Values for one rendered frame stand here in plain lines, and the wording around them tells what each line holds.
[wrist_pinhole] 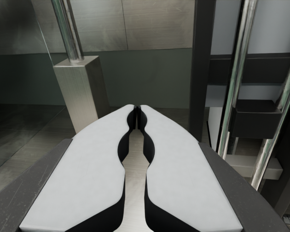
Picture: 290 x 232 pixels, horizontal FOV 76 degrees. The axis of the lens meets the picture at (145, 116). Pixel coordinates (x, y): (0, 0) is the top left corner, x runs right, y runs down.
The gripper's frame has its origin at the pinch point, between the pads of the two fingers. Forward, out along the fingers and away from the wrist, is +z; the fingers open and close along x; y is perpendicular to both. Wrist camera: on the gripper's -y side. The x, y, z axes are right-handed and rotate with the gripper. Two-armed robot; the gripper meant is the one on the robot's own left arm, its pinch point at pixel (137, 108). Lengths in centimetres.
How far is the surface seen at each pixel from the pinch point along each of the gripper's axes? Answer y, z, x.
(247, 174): 16.8, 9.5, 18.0
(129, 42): 7, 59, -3
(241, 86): 2.9, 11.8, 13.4
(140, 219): 33.6, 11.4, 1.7
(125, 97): 30, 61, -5
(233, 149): 21.7, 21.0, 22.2
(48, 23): 4, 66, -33
